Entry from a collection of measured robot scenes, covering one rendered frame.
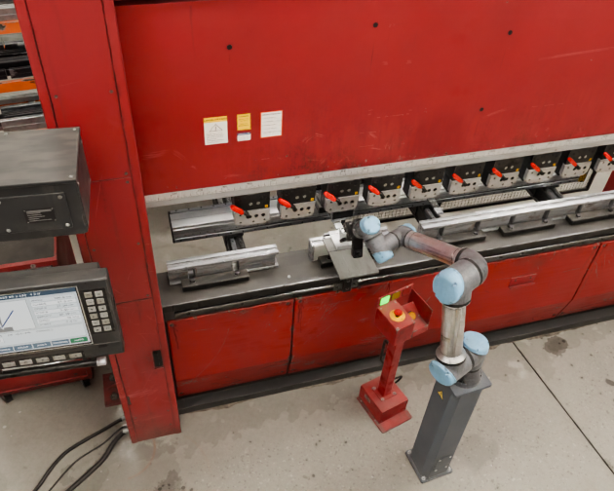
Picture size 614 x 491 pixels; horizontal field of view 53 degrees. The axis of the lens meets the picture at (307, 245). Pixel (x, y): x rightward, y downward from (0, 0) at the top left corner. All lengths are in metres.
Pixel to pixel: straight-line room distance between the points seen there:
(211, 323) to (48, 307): 1.08
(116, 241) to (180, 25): 0.78
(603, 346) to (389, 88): 2.38
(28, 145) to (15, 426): 2.07
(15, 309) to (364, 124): 1.42
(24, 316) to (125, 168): 0.56
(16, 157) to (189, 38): 0.70
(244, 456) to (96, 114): 1.95
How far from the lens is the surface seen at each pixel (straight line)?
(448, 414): 2.86
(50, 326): 2.06
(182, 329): 2.90
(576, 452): 3.71
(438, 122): 2.67
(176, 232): 2.97
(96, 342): 2.12
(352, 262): 2.77
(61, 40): 1.92
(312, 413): 3.45
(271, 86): 2.30
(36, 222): 1.79
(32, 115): 4.29
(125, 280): 2.48
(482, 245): 3.20
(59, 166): 1.75
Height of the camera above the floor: 2.94
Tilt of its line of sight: 43 degrees down
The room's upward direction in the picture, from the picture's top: 4 degrees clockwise
